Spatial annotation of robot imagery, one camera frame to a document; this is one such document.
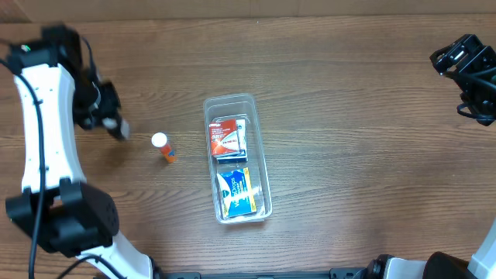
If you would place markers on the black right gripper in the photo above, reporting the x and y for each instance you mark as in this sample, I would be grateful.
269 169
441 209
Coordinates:
452 54

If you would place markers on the dark brown bottle white cap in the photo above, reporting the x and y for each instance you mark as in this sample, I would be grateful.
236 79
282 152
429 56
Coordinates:
118 128

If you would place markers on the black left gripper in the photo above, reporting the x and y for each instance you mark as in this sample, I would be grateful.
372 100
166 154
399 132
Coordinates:
107 107

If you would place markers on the orange tube white cap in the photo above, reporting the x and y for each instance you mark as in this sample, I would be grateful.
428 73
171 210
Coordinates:
161 142

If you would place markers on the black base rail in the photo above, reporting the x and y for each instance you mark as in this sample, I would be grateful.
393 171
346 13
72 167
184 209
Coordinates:
334 273

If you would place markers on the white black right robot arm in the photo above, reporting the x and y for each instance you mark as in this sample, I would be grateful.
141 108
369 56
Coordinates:
439 265

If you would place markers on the red white small box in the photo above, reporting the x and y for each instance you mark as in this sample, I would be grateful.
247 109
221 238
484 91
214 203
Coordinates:
224 139

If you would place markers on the clear plastic container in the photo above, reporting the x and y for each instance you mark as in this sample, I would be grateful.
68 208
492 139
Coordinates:
240 106

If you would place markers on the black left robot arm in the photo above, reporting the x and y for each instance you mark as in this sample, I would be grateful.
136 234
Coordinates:
58 209

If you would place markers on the white blue plaster box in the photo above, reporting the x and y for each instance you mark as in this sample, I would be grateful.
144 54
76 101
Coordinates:
242 155

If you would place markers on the blue yellow VapoDrops box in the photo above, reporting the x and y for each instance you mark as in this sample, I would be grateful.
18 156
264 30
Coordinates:
237 193

